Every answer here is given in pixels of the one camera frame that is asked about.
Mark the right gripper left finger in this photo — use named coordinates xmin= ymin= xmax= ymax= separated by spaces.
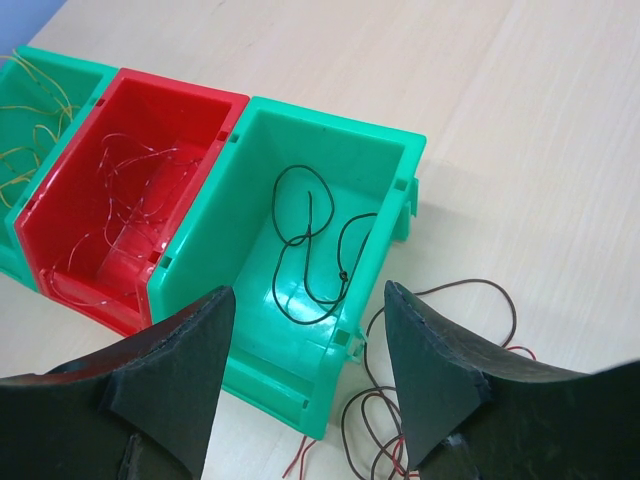
xmin=1 ymin=286 xmax=236 ymax=479

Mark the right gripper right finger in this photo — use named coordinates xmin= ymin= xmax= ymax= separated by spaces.
xmin=384 ymin=282 xmax=639 ymax=479

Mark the wire bundle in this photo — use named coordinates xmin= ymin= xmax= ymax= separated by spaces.
xmin=282 ymin=278 xmax=539 ymax=480

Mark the pulled-out red wire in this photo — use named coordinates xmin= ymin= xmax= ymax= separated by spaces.
xmin=54 ymin=133 xmax=204 ymax=301

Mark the green bin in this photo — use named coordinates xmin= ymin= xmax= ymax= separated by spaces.
xmin=1 ymin=46 xmax=118 ymax=291
xmin=148 ymin=97 xmax=427 ymax=439

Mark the red bin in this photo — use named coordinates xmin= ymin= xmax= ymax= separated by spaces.
xmin=15 ymin=68 xmax=249 ymax=336

